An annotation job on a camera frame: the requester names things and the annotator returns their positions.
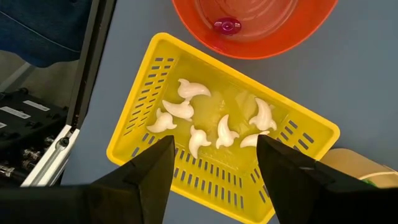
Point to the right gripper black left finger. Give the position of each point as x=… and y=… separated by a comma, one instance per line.
x=87, y=205

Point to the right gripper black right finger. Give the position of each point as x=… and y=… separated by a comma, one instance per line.
x=335, y=207

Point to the green skeleton figure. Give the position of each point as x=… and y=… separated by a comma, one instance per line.
x=370, y=183

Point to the purple witch hat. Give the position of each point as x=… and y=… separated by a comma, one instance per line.
x=227, y=25

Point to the orange plastic tray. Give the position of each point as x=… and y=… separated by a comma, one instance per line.
x=345, y=161

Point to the black electronics box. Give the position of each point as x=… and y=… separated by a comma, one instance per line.
x=28, y=124

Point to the blue-grey table mat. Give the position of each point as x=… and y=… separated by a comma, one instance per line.
x=357, y=93

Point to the yellow slotted plastic basket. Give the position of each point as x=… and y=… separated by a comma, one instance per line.
x=217, y=174

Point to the orange-red round plastic bowl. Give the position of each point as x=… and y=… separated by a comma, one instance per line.
x=295, y=31

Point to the person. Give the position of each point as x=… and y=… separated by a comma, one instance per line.
x=40, y=28

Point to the silver frame bracket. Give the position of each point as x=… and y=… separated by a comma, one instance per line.
x=53, y=155

